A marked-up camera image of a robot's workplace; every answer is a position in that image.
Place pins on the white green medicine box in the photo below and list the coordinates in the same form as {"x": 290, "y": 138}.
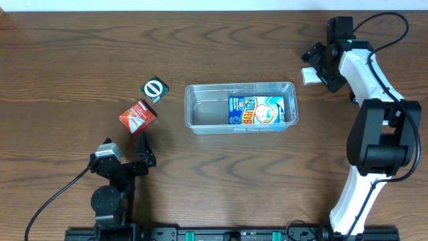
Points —
{"x": 309, "y": 76}

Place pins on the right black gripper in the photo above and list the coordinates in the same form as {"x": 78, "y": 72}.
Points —
{"x": 321, "y": 63}

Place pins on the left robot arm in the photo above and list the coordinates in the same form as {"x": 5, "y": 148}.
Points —
{"x": 113, "y": 203}

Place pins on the clear plastic container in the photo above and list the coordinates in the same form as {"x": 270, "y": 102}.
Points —
{"x": 212, "y": 109}

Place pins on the green square box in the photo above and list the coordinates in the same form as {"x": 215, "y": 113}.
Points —
{"x": 155, "y": 89}

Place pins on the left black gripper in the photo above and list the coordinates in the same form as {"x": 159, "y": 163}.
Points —
{"x": 126, "y": 168}

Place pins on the blue Kool Fever box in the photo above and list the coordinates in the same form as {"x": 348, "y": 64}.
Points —
{"x": 256, "y": 110}

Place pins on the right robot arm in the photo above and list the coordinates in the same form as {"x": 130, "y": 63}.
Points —
{"x": 383, "y": 139}

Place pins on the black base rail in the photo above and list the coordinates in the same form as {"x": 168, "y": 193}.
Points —
{"x": 186, "y": 234}

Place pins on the red orange box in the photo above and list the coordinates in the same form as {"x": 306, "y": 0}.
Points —
{"x": 138, "y": 117}

